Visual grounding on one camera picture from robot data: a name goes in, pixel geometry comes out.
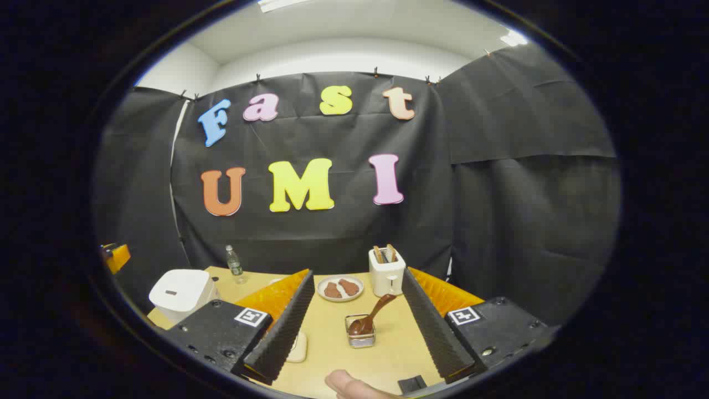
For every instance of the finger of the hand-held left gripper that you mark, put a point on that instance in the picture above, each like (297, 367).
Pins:
(119, 257)

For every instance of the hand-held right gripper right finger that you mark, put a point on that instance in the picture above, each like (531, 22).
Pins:
(432, 327)

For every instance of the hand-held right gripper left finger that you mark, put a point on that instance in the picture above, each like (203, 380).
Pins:
(282, 332)

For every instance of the clear rice container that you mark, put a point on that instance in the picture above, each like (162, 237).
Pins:
(298, 349)

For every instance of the brown wooden spoon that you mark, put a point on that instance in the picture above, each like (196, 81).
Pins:
(376, 310)

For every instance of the white rice cooker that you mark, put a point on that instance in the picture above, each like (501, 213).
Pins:
(180, 293)

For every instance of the white round plate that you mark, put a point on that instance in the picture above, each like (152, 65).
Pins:
(321, 289)

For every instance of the brown meat piece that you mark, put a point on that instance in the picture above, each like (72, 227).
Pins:
(349, 287)
(332, 290)

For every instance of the white toaster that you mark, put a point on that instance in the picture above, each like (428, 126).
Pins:
(385, 274)

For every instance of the clear plastic water bottle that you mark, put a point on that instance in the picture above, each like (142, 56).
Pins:
(235, 266)

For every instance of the toast slice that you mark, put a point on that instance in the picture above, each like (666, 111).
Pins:
(379, 255)
(391, 253)

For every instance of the small ceiling light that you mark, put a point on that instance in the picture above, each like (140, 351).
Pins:
(513, 39)

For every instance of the long ceiling light panel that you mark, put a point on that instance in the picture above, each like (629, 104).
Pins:
(279, 4)

